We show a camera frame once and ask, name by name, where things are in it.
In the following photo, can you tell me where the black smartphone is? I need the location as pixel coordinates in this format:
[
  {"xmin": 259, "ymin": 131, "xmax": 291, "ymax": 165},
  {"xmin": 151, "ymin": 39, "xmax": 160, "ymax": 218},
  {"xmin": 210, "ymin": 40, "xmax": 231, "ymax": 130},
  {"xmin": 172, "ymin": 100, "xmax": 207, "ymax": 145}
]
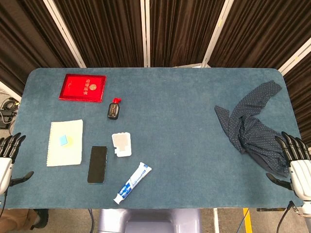
[{"xmin": 87, "ymin": 146, "xmax": 108, "ymax": 184}]

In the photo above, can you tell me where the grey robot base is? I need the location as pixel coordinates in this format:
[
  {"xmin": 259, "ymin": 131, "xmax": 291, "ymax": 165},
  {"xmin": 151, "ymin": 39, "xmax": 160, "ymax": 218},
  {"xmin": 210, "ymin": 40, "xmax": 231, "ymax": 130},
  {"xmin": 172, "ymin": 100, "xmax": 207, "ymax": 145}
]
[{"xmin": 97, "ymin": 208, "xmax": 202, "ymax": 233}]

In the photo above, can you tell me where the dark brown curtain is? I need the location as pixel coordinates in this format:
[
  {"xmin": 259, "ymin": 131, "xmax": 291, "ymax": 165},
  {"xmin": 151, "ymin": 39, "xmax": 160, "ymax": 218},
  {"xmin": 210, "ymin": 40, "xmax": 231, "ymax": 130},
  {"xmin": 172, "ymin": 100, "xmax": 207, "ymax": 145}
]
[{"xmin": 0, "ymin": 0, "xmax": 311, "ymax": 139}]

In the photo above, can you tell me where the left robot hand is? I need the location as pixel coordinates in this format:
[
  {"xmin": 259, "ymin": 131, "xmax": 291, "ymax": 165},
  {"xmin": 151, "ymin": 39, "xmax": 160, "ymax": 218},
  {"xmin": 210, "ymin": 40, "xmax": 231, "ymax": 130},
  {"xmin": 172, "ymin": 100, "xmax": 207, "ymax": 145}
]
[{"xmin": 0, "ymin": 132, "xmax": 35, "ymax": 195}]

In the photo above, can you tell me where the black shoe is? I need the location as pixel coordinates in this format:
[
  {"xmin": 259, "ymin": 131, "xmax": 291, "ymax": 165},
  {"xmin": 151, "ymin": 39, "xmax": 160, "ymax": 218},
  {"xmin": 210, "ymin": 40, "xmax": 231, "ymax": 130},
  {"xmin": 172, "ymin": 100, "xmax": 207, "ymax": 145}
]
[{"xmin": 30, "ymin": 209, "xmax": 49, "ymax": 230}]

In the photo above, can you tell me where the navy polka dot cloth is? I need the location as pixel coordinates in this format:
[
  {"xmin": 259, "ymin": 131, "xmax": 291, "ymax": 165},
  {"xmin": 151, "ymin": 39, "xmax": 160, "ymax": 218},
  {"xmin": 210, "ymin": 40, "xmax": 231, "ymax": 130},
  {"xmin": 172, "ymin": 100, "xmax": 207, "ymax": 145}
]
[{"xmin": 214, "ymin": 80, "xmax": 297, "ymax": 177}]

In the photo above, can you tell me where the white plastic blister tray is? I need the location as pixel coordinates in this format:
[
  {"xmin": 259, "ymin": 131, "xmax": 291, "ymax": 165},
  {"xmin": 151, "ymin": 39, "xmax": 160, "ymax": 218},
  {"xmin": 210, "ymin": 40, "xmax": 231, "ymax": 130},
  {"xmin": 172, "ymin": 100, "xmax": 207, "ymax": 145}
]
[{"xmin": 111, "ymin": 132, "xmax": 132, "ymax": 158}]

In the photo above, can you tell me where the white spiral notebook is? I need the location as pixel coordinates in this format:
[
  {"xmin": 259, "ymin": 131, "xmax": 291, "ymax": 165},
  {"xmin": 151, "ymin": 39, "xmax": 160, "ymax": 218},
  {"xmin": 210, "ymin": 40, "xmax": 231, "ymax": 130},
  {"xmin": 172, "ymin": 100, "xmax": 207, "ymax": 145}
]
[{"xmin": 46, "ymin": 119, "xmax": 84, "ymax": 167}]

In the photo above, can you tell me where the brown trousers leg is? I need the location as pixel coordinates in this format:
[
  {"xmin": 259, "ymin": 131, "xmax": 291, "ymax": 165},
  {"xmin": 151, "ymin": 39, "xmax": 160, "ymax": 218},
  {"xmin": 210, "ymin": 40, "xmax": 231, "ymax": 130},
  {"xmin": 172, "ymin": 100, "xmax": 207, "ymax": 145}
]
[{"xmin": 0, "ymin": 208, "xmax": 39, "ymax": 233}]

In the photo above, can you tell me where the white blue toothpaste tube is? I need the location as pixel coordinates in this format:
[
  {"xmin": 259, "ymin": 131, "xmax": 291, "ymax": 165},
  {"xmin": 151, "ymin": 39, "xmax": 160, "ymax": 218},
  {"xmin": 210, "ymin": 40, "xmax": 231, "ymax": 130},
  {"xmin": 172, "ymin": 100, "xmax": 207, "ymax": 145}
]
[{"xmin": 113, "ymin": 162, "xmax": 153, "ymax": 205}]

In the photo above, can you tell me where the blue table mat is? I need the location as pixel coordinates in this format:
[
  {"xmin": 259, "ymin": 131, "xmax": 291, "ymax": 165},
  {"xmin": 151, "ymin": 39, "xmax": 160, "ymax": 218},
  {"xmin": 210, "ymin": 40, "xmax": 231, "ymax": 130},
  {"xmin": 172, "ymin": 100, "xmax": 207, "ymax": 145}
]
[{"xmin": 0, "ymin": 67, "xmax": 304, "ymax": 210}]

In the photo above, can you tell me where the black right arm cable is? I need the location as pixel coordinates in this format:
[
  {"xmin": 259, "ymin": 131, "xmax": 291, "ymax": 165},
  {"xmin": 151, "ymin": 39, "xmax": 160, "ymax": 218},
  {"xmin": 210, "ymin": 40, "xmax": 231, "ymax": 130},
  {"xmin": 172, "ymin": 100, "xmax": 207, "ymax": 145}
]
[{"xmin": 276, "ymin": 200, "xmax": 298, "ymax": 233}]

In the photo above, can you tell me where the red certificate booklet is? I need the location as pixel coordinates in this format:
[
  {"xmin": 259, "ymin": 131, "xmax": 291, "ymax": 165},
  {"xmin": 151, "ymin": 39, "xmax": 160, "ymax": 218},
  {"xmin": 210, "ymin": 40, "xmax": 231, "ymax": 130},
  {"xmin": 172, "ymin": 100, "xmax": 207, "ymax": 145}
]
[{"xmin": 58, "ymin": 73, "xmax": 107, "ymax": 103}]

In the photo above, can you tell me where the black cables and adapter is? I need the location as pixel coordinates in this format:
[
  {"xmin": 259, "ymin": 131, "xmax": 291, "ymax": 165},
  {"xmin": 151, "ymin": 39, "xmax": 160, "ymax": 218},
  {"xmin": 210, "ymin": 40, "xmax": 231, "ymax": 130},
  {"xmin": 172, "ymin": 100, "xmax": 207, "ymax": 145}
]
[{"xmin": 0, "ymin": 96, "xmax": 20, "ymax": 129}]

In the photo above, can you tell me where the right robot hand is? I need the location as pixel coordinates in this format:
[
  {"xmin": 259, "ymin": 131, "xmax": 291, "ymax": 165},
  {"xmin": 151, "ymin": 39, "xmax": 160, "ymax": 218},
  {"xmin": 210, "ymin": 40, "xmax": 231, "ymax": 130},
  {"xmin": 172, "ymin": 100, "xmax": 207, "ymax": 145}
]
[{"xmin": 265, "ymin": 131, "xmax": 311, "ymax": 201}]

